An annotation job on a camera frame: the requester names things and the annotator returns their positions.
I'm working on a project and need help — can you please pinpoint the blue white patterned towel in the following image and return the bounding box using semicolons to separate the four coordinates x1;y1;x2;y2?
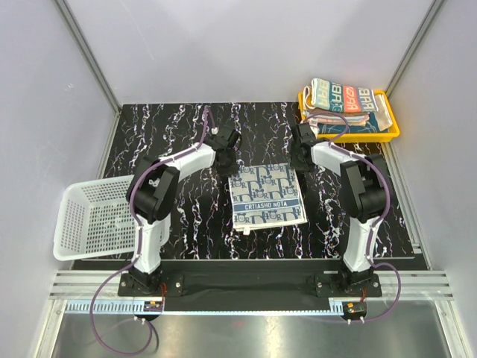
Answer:
228;163;308;235

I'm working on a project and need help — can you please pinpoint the pink white rabbit towel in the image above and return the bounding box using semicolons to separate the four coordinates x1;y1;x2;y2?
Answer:
306;116;370;127

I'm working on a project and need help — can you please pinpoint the striped rabbit text towel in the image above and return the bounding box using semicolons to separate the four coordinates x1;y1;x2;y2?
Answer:
304;78;379;113

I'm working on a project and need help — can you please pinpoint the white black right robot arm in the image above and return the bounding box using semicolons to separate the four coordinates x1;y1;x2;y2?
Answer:
290;123;391;296

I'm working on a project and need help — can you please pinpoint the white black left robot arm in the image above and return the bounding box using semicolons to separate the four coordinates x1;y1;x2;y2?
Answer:
126;126;241;295

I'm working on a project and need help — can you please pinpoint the yellow plastic tray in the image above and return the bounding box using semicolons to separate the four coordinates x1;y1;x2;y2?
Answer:
312;90;400;143

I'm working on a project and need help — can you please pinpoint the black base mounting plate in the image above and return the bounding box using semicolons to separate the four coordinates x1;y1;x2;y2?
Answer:
118;259;382;298

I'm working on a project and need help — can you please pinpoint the white plastic laundry basket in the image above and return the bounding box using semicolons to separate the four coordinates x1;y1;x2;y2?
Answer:
52;173;168;262

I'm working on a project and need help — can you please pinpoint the right orange connector box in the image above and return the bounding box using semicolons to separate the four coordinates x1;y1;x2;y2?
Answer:
344;301;367;318

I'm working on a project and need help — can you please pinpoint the orange connector box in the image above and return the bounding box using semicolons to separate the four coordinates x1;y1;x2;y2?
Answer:
344;301;367;318
143;301;164;313

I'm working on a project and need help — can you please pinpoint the left orange connector box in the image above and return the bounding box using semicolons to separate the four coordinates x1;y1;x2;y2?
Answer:
143;301;164;313

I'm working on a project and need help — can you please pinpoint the aluminium frame rail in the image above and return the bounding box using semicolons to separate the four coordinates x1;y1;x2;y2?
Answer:
49;270;453;301

